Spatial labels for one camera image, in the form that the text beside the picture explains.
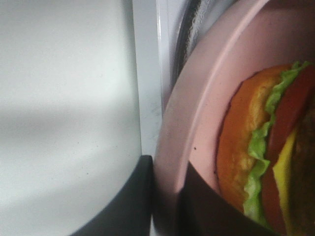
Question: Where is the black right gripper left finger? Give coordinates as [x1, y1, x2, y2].
[73, 155, 154, 236]

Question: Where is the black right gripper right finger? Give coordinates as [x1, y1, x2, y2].
[178, 164, 275, 236]

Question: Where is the burger with lettuce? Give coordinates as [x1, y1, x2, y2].
[217, 61, 315, 236]

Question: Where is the pink speckled plate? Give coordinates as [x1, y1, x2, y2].
[154, 0, 315, 236]

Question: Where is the white microwave oven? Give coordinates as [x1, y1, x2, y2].
[131, 0, 237, 158]

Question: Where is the glass microwave turntable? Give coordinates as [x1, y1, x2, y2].
[172, 0, 215, 83]

